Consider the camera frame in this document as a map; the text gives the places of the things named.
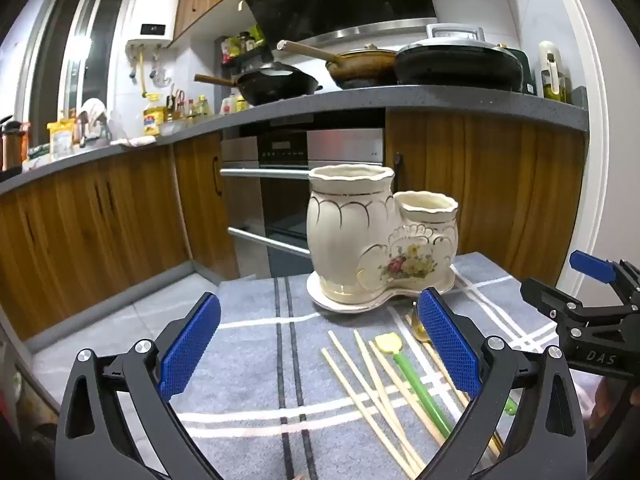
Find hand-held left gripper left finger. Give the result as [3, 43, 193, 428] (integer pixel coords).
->
[54, 292, 223, 480]

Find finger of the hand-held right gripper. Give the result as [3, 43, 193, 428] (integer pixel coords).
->
[520, 276, 627, 329]
[570, 249, 640, 307]

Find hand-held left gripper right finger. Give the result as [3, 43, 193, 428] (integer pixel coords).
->
[417, 287, 588, 480]

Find wooden chopstick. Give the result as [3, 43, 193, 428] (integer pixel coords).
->
[328, 331, 426, 461]
[422, 342, 502, 458]
[321, 349, 418, 480]
[369, 341, 448, 445]
[354, 330, 406, 441]

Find cream floral ceramic utensil holder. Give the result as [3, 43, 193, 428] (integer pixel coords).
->
[306, 164, 460, 297]

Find person's right hand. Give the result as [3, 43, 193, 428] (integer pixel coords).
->
[590, 376, 632, 453]

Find gold spoon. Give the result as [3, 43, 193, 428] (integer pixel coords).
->
[406, 310, 436, 343]

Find grey checked tablecloth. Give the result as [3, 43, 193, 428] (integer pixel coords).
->
[27, 252, 571, 480]

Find white ceramic drip tray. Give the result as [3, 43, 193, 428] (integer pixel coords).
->
[306, 270, 457, 313]

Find wooden lower cabinet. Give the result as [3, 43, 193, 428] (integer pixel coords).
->
[385, 110, 586, 286]

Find stainless steel built-in oven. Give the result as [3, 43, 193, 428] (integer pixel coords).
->
[220, 127, 386, 278]

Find white oil sprayer bottle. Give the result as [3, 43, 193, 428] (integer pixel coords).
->
[537, 41, 571, 104]

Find yellow cooking oil bottle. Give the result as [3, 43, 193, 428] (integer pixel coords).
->
[142, 94, 166, 137]

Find large black pan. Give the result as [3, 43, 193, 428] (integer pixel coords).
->
[394, 42, 525, 93]

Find group of sauce bottles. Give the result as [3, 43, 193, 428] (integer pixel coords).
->
[166, 89, 212, 122]

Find yellow food bag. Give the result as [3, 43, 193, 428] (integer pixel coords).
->
[47, 120, 77, 159]

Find white hanging cloth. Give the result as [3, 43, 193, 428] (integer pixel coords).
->
[79, 99, 110, 142]

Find grey speckled kitchen countertop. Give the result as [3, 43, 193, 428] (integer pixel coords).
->
[0, 82, 591, 196]

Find brown thermos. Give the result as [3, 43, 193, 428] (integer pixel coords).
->
[0, 120, 32, 172]

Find silver pot lid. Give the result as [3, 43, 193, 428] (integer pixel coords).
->
[425, 24, 488, 45]

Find yellow gas pipe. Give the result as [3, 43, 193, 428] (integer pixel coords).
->
[139, 50, 152, 99]

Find black spice rack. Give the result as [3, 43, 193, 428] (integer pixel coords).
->
[220, 25, 273, 75]

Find window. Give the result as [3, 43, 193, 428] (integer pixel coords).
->
[25, 0, 131, 128]

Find white water heater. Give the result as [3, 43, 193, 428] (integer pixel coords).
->
[125, 0, 182, 51]

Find wooden lower cabinets with handles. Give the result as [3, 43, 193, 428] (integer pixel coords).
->
[0, 130, 226, 341]

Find black wok with wooden handle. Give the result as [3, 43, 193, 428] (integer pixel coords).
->
[194, 62, 323, 107]

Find brown wok with wooden handle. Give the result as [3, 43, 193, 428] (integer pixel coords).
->
[276, 40, 401, 89]

